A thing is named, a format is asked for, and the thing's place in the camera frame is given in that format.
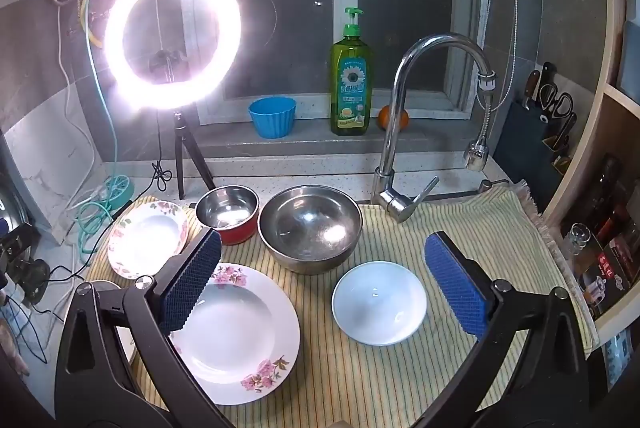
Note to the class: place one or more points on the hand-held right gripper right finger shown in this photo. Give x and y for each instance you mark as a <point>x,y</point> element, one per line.
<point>457,288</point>

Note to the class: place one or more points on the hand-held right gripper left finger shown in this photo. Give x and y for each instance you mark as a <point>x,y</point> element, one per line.
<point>192,278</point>

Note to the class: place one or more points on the small floral plate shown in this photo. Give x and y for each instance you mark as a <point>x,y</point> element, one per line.
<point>145,233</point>

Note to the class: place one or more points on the large steel bowl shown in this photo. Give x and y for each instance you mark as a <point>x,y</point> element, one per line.
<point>310,228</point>

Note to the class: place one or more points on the large floral plate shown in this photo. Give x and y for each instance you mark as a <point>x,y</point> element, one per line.
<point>235,338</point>

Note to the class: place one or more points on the red steel bowl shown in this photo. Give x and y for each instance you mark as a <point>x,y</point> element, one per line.
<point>225,208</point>

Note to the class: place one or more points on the white ceramic bowl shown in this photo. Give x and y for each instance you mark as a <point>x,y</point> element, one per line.
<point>380,303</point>

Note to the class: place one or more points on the black tripod stand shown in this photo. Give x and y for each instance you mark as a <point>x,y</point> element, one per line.
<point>180,158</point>

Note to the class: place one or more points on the clear drinking glass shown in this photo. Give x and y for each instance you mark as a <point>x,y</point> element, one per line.
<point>579,240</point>

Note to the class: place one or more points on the yellow striped cloth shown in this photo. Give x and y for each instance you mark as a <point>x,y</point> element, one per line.
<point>350,383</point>

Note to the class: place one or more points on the red and black box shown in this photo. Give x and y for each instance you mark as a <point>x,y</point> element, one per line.
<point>605,273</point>

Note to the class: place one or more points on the dark knife block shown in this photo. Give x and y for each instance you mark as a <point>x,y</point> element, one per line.
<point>525,143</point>

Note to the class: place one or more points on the dark glass bottle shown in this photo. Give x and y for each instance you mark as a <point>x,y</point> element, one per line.
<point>602,188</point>

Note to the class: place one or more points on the orange fruit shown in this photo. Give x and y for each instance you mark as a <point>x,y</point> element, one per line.
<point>403,118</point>

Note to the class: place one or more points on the blue plastic cup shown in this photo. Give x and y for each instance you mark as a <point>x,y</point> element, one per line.
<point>272,118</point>

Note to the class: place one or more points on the chrome faucet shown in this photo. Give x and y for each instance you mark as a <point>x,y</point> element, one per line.
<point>400,108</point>

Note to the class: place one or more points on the wooden shelf unit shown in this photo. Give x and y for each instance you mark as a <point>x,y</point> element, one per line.
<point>585,143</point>

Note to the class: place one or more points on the black scissors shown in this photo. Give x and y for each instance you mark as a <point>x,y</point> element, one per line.
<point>562,103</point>

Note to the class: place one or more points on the green dish soap bottle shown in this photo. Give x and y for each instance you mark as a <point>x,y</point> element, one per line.
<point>350,83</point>

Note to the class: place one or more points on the blue grey container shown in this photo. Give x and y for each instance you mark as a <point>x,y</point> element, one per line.
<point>631,63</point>

